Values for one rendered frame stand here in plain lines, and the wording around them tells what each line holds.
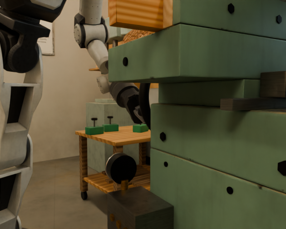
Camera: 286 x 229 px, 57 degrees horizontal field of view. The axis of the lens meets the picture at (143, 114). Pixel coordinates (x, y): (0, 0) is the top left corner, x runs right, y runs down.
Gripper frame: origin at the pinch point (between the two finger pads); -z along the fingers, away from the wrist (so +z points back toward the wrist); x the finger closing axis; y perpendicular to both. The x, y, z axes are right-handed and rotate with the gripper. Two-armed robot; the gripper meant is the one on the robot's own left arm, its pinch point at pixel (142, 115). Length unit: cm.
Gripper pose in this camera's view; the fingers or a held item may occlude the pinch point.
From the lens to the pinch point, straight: 81.7
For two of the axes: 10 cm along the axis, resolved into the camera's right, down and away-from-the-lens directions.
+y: 8.7, -4.7, 1.6
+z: -4.4, -5.6, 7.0
